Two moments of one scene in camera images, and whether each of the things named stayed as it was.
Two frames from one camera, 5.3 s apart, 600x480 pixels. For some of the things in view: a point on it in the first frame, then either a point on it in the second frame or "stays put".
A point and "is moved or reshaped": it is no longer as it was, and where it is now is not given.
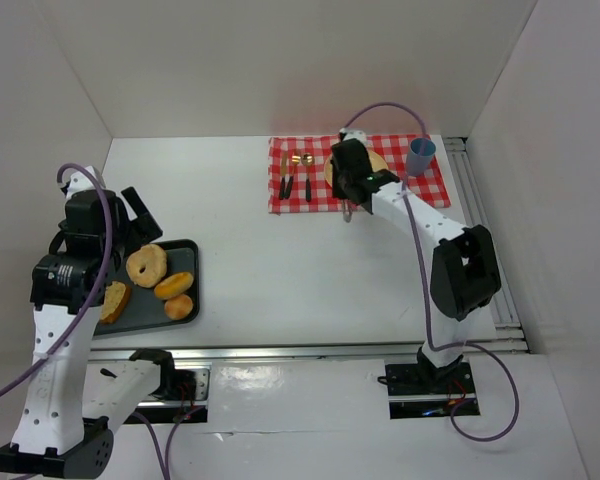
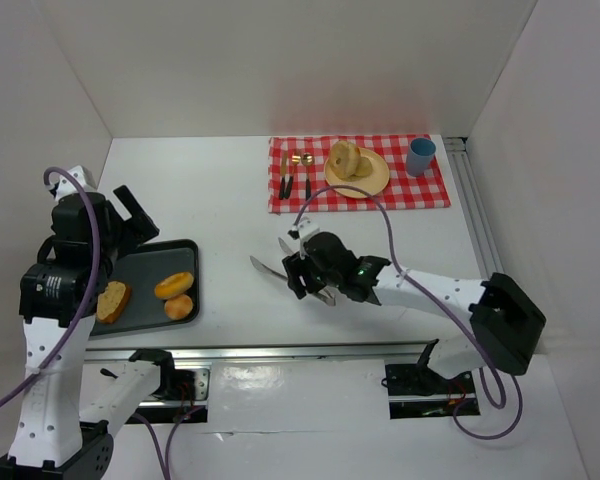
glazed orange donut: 174,286 stays put
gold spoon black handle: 308,160 stays put
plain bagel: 146,265 is moved or reshaped
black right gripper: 346,198 → 296,273
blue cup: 419,164 stays put
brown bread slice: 115,299 stays put
